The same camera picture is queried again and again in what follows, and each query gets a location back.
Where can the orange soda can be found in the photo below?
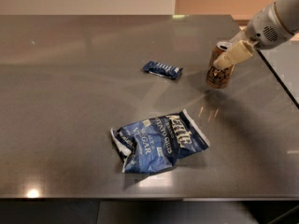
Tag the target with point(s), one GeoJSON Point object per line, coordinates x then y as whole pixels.
{"type": "Point", "coordinates": [216, 78]}

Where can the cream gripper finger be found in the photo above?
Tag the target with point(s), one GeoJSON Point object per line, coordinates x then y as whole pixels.
{"type": "Point", "coordinates": [239, 36]}
{"type": "Point", "coordinates": [237, 53]}

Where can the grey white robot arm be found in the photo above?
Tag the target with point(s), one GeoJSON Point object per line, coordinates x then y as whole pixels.
{"type": "Point", "coordinates": [295, 5]}

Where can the blue chip bag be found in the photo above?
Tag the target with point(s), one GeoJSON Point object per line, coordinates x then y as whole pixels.
{"type": "Point", "coordinates": [151, 146]}

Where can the small blue snack bar wrapper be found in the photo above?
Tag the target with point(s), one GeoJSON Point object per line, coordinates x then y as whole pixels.
{"type": "Point", "coordinates": [162, 70]}

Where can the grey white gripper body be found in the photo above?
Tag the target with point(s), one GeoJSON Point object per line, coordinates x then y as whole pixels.
{"type": "Point", "coordinates": [263, 28]}

